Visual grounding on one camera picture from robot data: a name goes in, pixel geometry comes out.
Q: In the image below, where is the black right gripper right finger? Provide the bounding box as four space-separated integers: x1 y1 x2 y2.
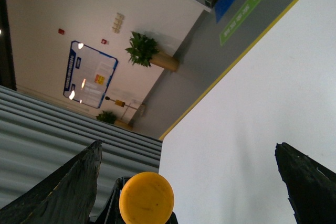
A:
275 142 335 223

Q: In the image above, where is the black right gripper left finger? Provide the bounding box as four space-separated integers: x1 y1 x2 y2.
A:
1 140 102 223

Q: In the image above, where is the yellow mushroom push button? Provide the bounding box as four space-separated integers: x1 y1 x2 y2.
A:
119 172 174 223

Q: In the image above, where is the yellow sign stand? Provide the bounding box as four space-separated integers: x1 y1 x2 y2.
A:
104 97 146 121

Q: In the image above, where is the grey curtain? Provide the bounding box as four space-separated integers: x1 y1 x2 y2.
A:
1 87 162 215

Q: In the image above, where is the far potted plant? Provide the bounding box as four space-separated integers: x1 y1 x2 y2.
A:
96 111 133 131

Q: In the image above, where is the blue framed notice board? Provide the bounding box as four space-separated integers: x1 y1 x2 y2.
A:
63 40 119 109

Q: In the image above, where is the left potted plant gold pot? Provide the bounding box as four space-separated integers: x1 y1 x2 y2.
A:
125 31 179 72

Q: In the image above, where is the green floor sign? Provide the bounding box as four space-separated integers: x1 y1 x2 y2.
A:
219 0 262 46

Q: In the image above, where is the white wall switch panel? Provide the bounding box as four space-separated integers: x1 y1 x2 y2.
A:
112 13 124 34

